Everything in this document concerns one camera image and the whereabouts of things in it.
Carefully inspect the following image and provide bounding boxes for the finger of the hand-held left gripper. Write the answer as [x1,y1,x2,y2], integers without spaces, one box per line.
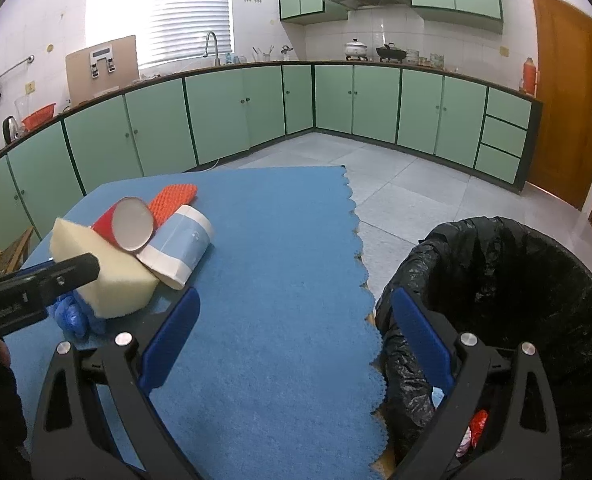
[18,252,101,304]

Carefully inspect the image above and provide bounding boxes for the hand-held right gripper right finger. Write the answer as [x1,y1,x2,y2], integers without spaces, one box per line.
[390,287,563,480]

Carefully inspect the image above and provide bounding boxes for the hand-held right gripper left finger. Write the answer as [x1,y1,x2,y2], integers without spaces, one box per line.
[31,287,203,480]

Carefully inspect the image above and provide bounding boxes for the yellow sponge block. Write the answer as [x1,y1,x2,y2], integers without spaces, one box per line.
[50,217,160,319]

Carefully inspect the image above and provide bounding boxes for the blue plastic glove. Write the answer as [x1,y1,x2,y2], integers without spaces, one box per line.
[48,294,110,342]

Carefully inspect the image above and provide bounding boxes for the red paper cup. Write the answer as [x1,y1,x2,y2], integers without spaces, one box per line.
[91,197,156,253]

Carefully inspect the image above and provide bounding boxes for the blue and white paper cup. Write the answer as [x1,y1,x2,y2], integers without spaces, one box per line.
[135,204,213,291]

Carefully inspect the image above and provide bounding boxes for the red plastic wrapper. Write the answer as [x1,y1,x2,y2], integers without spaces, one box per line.
[468,409,490,449]

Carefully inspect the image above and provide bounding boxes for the black bagged trash bin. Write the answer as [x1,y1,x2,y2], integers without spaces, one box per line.
[374,216,592,480]

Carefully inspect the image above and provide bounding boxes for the orange spiky foam pad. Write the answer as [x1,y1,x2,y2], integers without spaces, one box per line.
[148,184,199,227]

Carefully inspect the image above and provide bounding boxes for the wooden chair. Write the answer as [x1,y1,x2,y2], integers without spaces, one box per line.
[0,226,35,282]

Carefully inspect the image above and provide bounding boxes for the blue scalloped table mat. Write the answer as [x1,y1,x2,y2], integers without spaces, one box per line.
[6,165,388,480]

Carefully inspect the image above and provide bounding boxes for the red plastic basket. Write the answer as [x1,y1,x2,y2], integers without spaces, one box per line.
[21,103,57,129]

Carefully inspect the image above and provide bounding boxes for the brown board with white device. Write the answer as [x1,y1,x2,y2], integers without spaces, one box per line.
[65,35,140,106]

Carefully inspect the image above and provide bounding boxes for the green kitchen base cabinets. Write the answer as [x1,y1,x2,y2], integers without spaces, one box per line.
[0,62,545,242]

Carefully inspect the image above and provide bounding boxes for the silver kitchen faucet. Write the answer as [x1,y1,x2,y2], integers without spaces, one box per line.
[204,31,221,66]

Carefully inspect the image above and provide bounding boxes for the white window blinds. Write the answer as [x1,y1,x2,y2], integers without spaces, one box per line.
[86,0,232,69]

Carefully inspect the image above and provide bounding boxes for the jars on counter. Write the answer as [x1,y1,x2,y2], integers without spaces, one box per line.
[405,49,447,67]

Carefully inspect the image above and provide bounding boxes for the red thermos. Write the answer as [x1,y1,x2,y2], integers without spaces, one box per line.
[519,57,536,94]

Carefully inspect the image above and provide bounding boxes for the black wok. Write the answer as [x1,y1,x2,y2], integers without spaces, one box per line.
[375,42,408,64]

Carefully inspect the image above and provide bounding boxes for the white cooking pot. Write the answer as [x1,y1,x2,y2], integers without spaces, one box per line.
[344,37,370,60]

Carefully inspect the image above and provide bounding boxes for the metal towel rail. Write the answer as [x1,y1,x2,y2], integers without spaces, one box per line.
[0,55,35,92]

